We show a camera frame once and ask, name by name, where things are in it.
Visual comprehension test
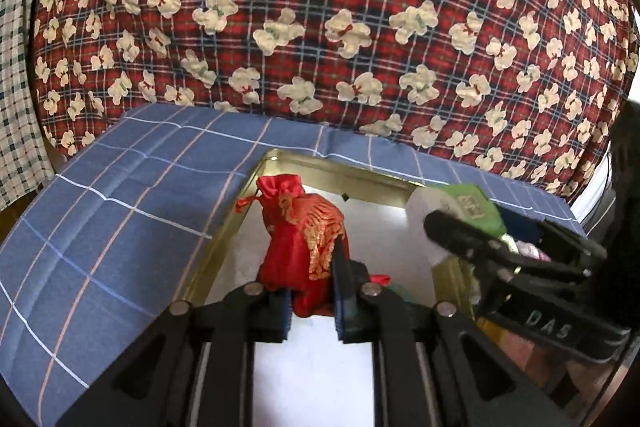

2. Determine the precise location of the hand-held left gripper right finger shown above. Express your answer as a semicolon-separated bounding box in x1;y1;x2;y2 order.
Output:
330;235;576;427

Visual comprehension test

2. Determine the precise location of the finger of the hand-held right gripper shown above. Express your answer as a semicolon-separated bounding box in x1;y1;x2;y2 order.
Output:
424;210;587;281
492;206;607;261

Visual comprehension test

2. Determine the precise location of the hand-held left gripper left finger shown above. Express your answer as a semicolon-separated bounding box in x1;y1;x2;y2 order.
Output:
55;285;293;427

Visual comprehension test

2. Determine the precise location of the green wipes packet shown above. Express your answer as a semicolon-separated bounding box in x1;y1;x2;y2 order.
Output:
434;183;507;239

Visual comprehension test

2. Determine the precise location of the gold metal tin box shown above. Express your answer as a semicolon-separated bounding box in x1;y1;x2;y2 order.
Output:
182;149;481;427

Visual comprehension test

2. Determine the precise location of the red gold brocade pouch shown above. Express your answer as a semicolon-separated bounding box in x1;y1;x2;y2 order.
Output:
235;174;391;319

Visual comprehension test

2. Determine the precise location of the teal cloth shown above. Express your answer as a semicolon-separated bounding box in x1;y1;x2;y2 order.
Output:
385;284;418;308

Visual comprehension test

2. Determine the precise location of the blue plaid tablecloth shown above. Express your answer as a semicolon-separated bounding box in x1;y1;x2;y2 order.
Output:
0;102;587;427

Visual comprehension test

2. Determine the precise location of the red plaid bear-print blanket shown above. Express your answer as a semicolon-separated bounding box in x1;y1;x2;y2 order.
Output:
30;0;637;208

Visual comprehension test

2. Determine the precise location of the green white checked cloth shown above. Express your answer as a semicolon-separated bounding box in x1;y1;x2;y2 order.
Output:
0;0;57;208

